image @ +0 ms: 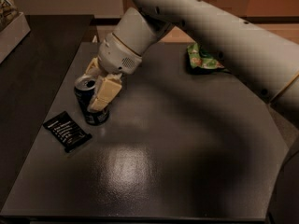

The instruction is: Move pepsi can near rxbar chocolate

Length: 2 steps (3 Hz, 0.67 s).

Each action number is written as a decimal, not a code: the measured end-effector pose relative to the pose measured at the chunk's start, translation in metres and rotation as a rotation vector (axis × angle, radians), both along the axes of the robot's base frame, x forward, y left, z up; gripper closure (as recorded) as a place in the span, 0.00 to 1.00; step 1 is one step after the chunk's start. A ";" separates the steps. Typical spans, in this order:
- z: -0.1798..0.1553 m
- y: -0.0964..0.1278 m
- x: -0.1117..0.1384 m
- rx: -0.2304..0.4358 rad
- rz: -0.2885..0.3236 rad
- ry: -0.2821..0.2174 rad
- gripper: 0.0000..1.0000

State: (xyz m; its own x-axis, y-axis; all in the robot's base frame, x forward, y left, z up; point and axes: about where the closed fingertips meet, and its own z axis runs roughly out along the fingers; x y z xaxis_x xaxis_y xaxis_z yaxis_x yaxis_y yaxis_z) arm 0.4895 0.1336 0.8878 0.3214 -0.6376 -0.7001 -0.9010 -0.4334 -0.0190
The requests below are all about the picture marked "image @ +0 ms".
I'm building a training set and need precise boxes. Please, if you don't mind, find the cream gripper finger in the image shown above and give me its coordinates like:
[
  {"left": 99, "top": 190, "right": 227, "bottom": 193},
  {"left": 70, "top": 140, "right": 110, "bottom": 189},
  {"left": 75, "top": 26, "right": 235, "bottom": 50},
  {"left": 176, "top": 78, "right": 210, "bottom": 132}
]
[
  {"left": 88, "top": 74, "right": 122, "bottom": 112},
  {"left": 85, "top": 58, "right": 105, "bottom": 77}
]

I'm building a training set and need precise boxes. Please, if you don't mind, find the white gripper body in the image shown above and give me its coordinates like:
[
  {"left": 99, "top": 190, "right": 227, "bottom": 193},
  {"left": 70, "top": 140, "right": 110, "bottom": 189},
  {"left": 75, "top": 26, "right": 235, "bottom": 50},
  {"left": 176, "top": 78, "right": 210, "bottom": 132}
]
[{"left": 98, "top": 33, "right": 142, "bottom": 75}]

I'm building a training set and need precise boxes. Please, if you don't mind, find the blue pepsi can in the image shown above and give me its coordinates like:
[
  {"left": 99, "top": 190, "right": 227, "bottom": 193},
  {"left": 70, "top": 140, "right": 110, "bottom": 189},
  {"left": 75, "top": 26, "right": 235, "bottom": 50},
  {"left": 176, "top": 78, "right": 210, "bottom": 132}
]
[{"left": 74, "top": 75, "right": 109, "bottom": 126}]

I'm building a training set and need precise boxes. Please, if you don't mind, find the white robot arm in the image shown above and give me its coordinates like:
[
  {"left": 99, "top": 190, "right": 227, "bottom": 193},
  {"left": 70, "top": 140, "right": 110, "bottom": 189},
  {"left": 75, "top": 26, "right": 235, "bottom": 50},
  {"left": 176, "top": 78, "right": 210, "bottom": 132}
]
[{"left": 98, "top": 0, "right": 299, "bottom": 116}]

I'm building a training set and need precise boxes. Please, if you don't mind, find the black rxbar chocolate wrapper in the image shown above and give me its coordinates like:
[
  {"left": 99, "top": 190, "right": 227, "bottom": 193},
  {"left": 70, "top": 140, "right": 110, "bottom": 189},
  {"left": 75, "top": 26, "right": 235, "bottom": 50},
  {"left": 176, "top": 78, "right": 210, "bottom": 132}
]
[{"left": 43, "top": 111, "right": 92, "bottom": 153}]

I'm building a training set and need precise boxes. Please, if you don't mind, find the green chip bag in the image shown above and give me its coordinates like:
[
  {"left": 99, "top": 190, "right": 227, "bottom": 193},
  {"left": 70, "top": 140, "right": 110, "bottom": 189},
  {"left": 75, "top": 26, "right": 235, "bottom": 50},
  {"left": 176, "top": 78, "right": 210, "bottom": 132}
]
[{"left": 187, "top": 43, "right": 224, "bottom": 70}]

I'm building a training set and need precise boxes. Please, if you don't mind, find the white box with snacks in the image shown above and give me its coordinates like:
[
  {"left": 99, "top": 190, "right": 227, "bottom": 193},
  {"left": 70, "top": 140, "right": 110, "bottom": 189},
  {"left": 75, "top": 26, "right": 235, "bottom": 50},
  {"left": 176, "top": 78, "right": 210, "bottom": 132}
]
[{"left": 0, "top": 0, "right": 31, "bottom": 63}]

